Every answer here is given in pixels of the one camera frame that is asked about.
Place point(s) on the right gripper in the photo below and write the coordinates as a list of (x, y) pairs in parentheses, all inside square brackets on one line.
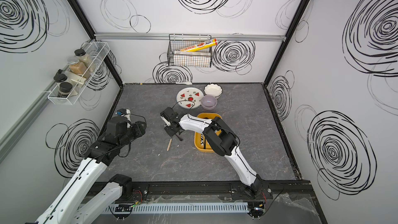
[(167, 129)]

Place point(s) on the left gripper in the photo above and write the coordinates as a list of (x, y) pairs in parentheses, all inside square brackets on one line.
[(139, 129)]

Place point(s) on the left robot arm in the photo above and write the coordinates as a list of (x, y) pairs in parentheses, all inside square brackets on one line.
[(66, 209)]

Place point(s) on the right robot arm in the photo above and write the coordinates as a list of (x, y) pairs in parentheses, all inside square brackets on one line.
[(223, 142)]

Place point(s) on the yellow storage box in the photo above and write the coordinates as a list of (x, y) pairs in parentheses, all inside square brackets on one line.
[(197, 135)]

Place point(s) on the white box on shelf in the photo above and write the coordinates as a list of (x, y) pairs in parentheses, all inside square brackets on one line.
[(77, 82)]

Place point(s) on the yellow foil roll box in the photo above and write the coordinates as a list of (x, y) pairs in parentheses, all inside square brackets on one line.
[(200, 46)]

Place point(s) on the watermelon pattern plate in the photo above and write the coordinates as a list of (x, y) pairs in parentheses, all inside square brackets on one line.
[(189, 98)]

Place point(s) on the purple bowl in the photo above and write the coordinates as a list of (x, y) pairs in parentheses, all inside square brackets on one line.
[(209, 102)]

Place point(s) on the white scalloped bowl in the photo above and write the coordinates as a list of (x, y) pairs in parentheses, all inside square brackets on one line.
[(214, 90)]

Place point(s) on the front dark spice jar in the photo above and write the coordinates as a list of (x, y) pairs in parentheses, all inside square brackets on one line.
[(65, 88)]

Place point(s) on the dark spice jar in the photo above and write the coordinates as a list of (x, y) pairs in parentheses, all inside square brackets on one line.
[(65, 88), (60, 78)]

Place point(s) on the brown spice jar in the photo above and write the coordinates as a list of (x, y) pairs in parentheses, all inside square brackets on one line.
[(76, 66)]

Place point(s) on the spice jar black lid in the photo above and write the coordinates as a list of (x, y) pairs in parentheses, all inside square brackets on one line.
[(85, 58)]

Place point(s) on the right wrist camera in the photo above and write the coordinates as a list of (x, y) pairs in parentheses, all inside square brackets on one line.
[(167, 123)]

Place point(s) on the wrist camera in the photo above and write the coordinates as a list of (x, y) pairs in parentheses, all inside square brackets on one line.
[(167, 123), (124, 113)]

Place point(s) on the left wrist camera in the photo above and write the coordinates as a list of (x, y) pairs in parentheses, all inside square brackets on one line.
[(124, 113)]

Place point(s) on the black wire basket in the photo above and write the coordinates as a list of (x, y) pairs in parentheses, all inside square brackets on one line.
[(199, 59)]

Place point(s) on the clear wall shelf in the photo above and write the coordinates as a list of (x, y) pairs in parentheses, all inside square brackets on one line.
[(85, 77)]

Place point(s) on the aluminium wall rail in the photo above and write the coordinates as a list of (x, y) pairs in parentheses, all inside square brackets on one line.
[(166, 36)]

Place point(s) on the white slotted cable duct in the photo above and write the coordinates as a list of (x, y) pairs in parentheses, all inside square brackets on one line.
[(178, 208)]

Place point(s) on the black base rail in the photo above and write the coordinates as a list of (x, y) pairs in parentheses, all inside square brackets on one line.
[(233, 189)]

